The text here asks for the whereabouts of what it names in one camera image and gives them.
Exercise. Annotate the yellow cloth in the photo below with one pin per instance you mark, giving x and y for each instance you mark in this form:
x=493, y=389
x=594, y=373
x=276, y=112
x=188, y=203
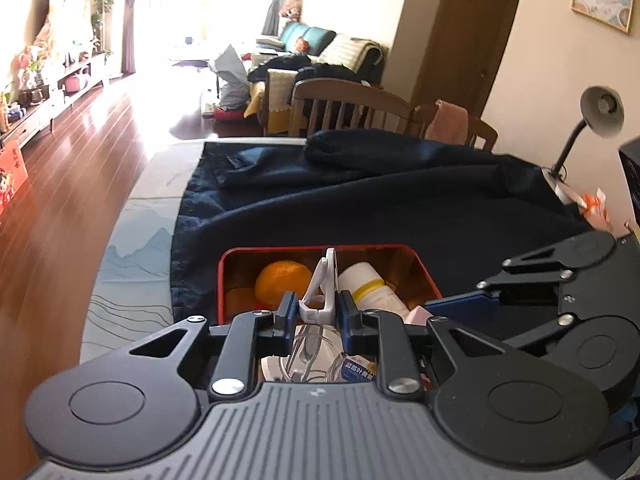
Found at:
x=255, y=100

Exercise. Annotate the pink towel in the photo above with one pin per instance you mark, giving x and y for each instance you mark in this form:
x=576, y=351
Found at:
x=447, y=122

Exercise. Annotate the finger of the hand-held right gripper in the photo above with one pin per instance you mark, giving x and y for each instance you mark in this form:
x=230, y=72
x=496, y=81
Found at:
x=540, y=332
x=460, y=306

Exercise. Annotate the pink eraser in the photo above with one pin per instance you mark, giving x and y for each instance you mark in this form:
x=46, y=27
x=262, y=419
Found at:
x=417, y=316

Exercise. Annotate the round white compact mirror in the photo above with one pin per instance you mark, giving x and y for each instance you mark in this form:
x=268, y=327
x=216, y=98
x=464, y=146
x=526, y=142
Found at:
x=272, y=370

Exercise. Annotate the cream lace cloth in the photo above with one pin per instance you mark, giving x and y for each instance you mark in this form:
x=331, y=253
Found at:
x=280, y=100

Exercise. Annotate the floral hanging quilt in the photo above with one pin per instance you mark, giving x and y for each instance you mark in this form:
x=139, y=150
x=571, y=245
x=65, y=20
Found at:
x=62, y=10

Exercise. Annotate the navy blue cloth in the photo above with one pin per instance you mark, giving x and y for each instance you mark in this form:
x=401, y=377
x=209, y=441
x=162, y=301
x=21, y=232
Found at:
x=400, y=200

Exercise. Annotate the brown wooden door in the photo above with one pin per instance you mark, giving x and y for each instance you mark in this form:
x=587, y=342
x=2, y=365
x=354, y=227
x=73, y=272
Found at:
x=465, y=50

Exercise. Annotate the white standing air conditioner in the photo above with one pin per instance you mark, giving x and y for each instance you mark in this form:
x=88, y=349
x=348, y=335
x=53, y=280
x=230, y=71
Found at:
x=118, y=20

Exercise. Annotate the orange gift box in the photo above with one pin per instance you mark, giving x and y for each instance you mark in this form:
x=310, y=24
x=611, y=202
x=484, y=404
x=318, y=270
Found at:
x=12, y=175

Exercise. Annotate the wooden television cabinet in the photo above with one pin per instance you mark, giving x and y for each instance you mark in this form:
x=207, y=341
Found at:
x=45, y=105

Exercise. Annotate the white sunglasses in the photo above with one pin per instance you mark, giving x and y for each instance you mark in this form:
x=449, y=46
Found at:
x=330, y=270

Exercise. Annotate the orange white tissue pack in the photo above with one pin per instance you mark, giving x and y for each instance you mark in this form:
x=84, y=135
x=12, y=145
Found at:
x=596, y=210

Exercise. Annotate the white bottle yellow label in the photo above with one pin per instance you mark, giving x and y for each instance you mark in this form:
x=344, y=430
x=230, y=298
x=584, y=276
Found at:
x=365, y=280

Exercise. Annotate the grey mountain print table mat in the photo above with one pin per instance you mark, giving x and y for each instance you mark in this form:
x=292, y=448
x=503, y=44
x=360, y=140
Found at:
x=140, y=240

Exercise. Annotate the clear plastic package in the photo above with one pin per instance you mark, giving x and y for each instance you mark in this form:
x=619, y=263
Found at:
x=357, y=370

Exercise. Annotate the brown wooden chair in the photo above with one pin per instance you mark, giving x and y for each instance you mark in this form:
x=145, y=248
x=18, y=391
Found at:
x=482, y=132
x=350, y=95

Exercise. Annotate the red floor cushion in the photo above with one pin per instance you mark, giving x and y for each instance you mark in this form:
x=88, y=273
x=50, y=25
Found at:
x=228, y=113

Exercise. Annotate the orange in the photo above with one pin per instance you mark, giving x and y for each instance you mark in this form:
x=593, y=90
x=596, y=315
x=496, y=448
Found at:
x=282, y=280

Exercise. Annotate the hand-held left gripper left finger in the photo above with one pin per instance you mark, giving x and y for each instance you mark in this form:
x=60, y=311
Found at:
x=286, y=320

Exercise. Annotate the grey blue paper bag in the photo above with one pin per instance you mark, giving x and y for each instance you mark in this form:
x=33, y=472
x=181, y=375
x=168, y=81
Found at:
x=230, y=77

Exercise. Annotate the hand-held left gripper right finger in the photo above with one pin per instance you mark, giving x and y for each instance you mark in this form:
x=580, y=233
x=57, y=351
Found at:
x=347, y=325

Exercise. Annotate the green potted plant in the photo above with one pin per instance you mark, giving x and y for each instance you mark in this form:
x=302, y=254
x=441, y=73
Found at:
x=102, y=15

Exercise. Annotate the cream knitted blanket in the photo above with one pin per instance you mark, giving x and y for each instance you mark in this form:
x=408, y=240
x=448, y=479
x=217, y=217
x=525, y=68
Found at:
x=350, y=50

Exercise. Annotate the white coffee table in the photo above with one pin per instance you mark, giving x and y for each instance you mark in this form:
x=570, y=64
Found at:
x=192, y=55

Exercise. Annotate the grey desk lamp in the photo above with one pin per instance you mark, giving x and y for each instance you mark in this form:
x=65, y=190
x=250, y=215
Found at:
x=602, y=110

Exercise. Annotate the teal sofa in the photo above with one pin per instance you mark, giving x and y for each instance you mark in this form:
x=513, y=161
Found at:
x=310, y=37

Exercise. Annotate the black clothes heap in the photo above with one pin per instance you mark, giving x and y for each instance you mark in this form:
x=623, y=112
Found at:
x=300, y=67

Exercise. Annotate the pink plush toy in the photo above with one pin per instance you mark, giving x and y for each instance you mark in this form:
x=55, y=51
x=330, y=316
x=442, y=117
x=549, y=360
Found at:
x=290, y=11

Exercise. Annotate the red tin box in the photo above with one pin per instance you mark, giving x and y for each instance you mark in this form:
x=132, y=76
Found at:
x=240, y=270

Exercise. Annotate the red sofa cushion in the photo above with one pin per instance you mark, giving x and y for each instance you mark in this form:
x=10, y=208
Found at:
x=300, y=45

